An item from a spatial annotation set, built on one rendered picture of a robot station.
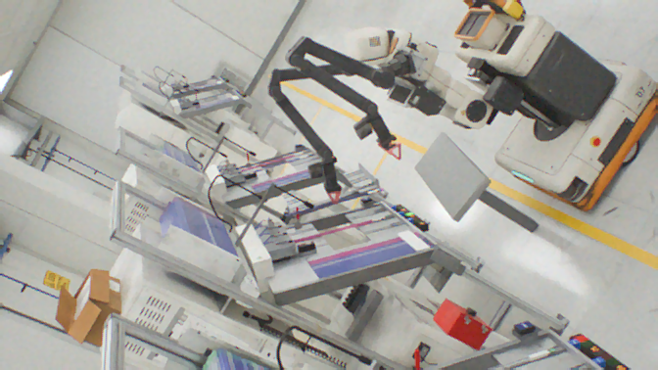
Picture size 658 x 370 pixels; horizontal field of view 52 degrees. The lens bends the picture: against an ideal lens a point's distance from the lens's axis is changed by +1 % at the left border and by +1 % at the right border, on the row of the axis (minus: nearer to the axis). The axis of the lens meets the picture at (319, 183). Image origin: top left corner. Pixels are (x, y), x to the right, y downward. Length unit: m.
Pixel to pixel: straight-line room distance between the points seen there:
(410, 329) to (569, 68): 1.32
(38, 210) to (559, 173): 4.21
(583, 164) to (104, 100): 8.30
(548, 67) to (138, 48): 8.07
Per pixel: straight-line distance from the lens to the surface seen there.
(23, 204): 6.02
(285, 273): 2.86
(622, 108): 3.33
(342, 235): 4.28
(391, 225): 3.16
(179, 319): 2.66
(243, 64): 10.66
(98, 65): 10.54
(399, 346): 2.98
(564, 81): 3.18
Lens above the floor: 2.24
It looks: 21 degrees down
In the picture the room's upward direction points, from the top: 60 degrees counter-clockwise
